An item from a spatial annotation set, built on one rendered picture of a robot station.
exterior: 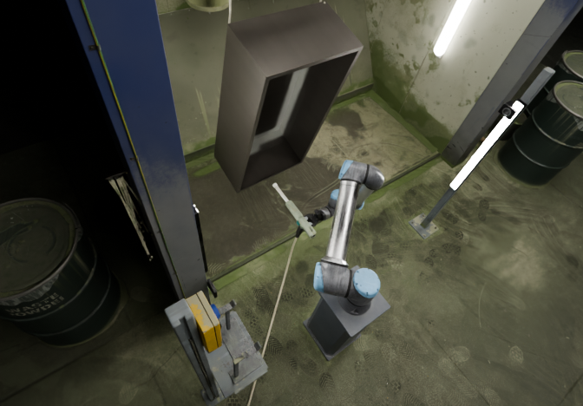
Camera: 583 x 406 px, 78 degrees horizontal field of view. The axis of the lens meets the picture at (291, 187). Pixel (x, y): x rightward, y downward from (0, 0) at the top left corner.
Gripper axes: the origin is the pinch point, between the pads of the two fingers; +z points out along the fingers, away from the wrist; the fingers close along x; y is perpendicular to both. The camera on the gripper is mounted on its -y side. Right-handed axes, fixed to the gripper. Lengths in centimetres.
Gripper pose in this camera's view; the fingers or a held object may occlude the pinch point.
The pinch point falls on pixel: (301, 225)
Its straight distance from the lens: 250.2
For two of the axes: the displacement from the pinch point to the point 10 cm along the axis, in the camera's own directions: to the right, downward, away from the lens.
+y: -2.5, 5.9, 7.6
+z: -7.8, 3.4, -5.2
